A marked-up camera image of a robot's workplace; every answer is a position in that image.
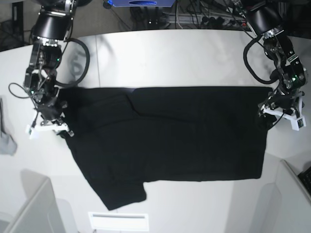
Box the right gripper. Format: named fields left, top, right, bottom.
left=31, top=89, right=74, bottom=138

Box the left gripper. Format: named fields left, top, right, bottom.
left=257, top=91, right=305, bottom=130

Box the black T-shirt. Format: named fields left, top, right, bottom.
left=59, top=86, right=271, bottom=210

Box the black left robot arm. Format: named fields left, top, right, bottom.
left=233, top=0, right=308, bottom=131

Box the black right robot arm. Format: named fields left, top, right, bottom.
left=23, top=0, right=77, bottom=137

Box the grey cloth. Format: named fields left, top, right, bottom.
left=0, top=99, right=17, bottom=156

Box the black keyboard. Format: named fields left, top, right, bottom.
left=298, top=167, right=311, bottom=194

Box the white left partition panel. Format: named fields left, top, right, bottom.
left=4, top=177, right=66, bottom=233

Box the white partition panel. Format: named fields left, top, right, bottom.
left=4, top=177, right=66, bottom=233
left=252, top=159, right=311, bottom=233

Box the white right partition panel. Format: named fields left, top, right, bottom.
left=252, top=159, right=311, bottom=233

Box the white power strip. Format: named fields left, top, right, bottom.
left=164, top=12, right=235, bottom=27

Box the blue box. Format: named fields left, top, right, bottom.
left=108, top=0, right=175, bottom=7

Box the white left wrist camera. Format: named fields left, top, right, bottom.
left=291, top=116, right=306, bottom=131

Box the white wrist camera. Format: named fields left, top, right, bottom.
left=25, top=125, right=39, bottom=140
left=291, top=116, right=306, bottom=131

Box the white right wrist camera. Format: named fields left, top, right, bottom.
left=25, top=125, right=39, bottom=140

